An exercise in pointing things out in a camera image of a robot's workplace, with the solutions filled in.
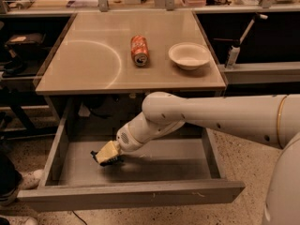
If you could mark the orange soda can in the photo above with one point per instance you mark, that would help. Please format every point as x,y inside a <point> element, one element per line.
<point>139,50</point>

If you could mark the open grey drawer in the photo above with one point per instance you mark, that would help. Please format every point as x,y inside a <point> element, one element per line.
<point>181,168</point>

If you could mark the white bowl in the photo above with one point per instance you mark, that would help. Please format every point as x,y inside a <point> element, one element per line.
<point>189,56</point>

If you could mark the white sneaker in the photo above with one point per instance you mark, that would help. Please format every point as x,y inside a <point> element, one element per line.
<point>10,186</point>

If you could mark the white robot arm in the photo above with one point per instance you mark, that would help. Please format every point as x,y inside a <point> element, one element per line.
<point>272,120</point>

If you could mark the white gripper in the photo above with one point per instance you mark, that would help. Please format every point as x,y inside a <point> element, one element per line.
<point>126,140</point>

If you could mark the dark blue rxbar snack bar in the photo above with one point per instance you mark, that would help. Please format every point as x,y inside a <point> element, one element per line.
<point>111,163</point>

